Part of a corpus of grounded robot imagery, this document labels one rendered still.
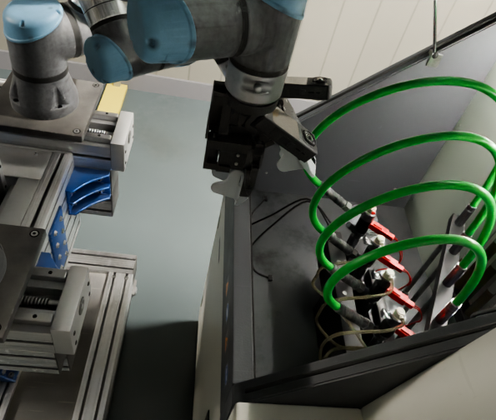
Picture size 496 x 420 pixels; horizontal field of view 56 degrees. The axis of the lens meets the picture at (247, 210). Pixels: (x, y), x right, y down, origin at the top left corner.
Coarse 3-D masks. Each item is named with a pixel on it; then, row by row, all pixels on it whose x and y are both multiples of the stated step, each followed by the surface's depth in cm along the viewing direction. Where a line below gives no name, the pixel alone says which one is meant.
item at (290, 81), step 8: (288, 80) 78; (296, 80) 78; (304, 80) 78; (312, 80) 78; (320, 80) 77; (328, 80) 78; (288, 88) 77; (296, 88) 77; (304, 88) 76; (312, 88) 76; (320, 88) 76; (328, 88) 76; (280, 96) 78; (288, 96) 77; (296, 96) 77; (304, 96) 77; (312, 96) 77; (320, 96) 77; (328, 96) 77
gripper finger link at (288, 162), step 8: (288, 152) 82; (280, 160) 83; (288, 160) 83; (296, 160) 83; (280, 168) 84; (288, 168) 84; (296, 168) 84; (304, 168) 83; (312, 168) 84; (312, 176) 85
